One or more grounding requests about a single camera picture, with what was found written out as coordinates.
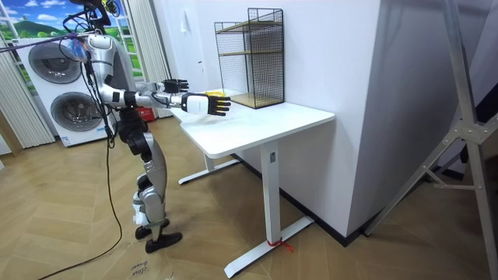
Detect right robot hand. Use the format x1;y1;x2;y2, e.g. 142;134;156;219
181;92;232;117

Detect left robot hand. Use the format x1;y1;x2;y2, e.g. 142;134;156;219
161;79;190;95

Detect red box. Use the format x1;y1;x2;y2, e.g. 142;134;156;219
135;107;156;123

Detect white pleated curtain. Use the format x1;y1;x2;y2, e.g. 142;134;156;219
124;0;174;119
0;37;57;150

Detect white desk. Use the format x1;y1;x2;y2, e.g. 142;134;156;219
170;89;336;279

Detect robot legs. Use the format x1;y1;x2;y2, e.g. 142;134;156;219
115;107;184;254

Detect robot body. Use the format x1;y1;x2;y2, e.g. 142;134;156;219
58;0;137;117

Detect white washing machine tower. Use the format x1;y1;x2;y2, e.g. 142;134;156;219
15;37;117;148

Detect black wire shelf rack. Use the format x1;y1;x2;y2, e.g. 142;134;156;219
213;7;286;110

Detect black floor cable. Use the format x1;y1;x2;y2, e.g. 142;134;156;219
37;128;124;280

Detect cable bundle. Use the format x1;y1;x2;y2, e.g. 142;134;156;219
0;32;91;54

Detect red strap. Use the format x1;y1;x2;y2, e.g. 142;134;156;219
266;238;295;254

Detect wooden post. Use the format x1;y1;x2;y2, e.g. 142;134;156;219
0;110;24;157

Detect grey metal frame stand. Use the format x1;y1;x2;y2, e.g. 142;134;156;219
363;0;498;280

